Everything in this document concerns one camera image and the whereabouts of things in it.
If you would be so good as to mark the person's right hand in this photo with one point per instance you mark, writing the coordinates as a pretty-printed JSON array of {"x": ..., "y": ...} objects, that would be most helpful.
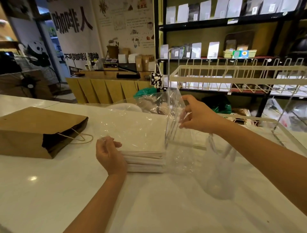
[{"x": 203, "y": 117}]

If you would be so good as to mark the person's left hand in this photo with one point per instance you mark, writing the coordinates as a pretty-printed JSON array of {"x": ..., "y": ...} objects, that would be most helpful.
[{"x": 110, "y": 158}]

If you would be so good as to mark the person's right thumb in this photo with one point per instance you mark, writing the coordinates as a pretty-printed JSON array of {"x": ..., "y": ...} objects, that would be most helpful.
[{"x": 186, "y": 125}]

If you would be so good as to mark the person's left thumb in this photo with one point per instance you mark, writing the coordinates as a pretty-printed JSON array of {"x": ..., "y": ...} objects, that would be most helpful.
[{"x": 117, "y": 144}]

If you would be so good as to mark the large clear plastic bag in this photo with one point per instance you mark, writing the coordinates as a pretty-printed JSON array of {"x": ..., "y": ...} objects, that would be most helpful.
[{"x": 144, "y": 124}]

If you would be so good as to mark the person's left forearm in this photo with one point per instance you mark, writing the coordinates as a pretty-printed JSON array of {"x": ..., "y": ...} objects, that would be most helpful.
[{"x": 100, "y": 204}]

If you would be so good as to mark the person's right forearm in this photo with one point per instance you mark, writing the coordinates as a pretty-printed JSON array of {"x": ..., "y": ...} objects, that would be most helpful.
[{"x": 263, "y": 156}]

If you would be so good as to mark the stack of white paper bags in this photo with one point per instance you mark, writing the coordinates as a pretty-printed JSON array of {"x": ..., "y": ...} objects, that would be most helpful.
[{"x": 144, "y": 160}]

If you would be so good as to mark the dark green plastic bag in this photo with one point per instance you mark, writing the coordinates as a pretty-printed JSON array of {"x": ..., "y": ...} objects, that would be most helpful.
[{"x": 218, "y": 104}]

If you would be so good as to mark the light green plastic bag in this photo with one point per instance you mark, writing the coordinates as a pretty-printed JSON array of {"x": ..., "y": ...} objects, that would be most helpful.
[{"x": 145, "y": 92}]

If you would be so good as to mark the panda print pouch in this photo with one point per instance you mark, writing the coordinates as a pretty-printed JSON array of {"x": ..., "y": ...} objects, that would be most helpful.
[{"x": 156, "y": 80}]

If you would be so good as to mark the small clear plastic bag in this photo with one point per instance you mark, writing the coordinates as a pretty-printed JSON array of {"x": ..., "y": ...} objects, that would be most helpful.
[{"x": 219, "y": 172}]

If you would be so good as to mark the wooden counter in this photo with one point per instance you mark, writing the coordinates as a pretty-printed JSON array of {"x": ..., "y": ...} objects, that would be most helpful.
[{"x": 100, "y": 87}]

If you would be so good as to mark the dark coffee pouch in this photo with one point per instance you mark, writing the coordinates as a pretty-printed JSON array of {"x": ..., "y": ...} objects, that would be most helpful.
[
  {"x": 176, "y": 52},
  {"x": 187, "y": 51}
]

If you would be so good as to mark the black heat sealer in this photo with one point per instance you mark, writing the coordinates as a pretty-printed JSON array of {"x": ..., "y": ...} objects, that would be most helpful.
[{"x": 128, "y": 72}]

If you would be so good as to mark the white coffee pouch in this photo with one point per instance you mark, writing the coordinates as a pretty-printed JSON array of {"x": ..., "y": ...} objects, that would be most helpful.
[
  {"x": 196, "y": 50},
  {"x": 213, "y": 50}
]

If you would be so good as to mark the grey coffee pouch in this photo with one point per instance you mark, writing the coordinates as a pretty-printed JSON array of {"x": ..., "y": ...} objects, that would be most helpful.
[{"x": 164, "y": 51}]

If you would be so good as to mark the group of brown kraft bags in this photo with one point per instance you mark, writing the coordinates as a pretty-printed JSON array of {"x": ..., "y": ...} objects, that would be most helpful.
[{"x": 141, "y": 62}]

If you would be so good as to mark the brown paper carrier bag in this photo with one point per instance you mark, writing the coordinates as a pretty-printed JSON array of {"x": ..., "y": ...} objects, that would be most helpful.
[{"x": 31, "y": 129}]

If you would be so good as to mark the green yellow box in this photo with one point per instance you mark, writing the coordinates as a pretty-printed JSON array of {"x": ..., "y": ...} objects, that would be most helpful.
[{"x": 239, "y": 54}]

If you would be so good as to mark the white plastic bags heap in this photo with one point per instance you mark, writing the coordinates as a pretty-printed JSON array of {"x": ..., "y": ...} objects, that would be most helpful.
[{"x": 285, "y": 112}]

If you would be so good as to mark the panda figure poster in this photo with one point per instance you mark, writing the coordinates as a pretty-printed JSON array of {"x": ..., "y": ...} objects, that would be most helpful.
[{"x": 39, "y": 56}]

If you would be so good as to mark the row of grey white pouches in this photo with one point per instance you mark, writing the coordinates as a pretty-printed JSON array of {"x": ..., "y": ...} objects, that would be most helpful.
[{"x": 223, "y": 9}]

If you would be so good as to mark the black shelf unit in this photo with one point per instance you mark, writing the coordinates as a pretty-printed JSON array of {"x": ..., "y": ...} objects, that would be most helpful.
[{"x": 275, "y": 22}]

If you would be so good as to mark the black round helmet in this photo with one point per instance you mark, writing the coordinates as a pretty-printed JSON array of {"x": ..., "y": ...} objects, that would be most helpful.
[{"x": 299, "y": 46}]

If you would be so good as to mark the white illustrated wall poster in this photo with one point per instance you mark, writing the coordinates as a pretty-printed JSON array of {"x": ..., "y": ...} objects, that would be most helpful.
[{"x": 127, "y": 26}]

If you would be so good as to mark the white wall poster black lettering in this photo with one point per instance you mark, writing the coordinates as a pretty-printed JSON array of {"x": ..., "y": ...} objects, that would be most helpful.
[{"x": 72, "y": 28}]

